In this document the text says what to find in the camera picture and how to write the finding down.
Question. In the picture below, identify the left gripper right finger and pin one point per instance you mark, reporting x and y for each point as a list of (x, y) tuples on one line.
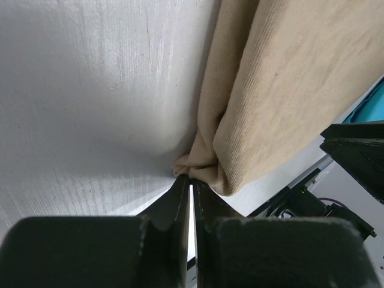
[(236, 251)]

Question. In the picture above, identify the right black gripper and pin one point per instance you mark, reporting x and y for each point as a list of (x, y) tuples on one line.
[(358, 149)]

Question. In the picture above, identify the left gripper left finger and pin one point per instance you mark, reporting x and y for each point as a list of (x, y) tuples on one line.
[(145, 250)]

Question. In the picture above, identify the beige t shirt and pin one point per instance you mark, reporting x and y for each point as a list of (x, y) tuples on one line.
[(278, 74)]

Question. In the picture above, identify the folded teal t shirt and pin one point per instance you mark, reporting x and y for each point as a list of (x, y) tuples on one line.
[(370, 108)]

